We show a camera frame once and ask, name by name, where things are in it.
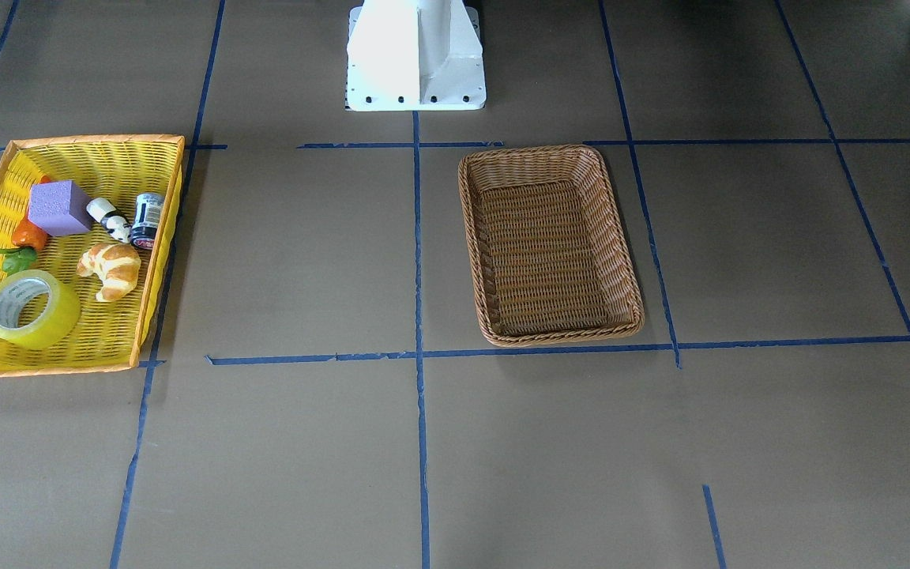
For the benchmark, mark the yellow tape roll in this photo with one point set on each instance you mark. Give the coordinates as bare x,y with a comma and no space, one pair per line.
57,318

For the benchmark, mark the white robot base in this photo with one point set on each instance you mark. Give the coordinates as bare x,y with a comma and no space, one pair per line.
415,56

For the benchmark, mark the brown wicker basket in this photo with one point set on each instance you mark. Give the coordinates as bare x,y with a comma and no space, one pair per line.
549,260

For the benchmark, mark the yellow woven basket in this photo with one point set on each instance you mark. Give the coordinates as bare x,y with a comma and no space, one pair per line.
119,167

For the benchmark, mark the small black can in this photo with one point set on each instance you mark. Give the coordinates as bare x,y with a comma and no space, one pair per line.
146,221

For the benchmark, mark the toy croissant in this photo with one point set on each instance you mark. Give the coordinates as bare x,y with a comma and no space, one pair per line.
117,265

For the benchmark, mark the panda figurine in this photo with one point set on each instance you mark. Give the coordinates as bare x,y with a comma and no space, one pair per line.
110,219

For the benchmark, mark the purple foam cube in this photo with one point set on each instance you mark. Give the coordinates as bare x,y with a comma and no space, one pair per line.
60,208

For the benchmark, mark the orange toy carrot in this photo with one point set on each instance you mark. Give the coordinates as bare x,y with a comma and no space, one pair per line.
27,242

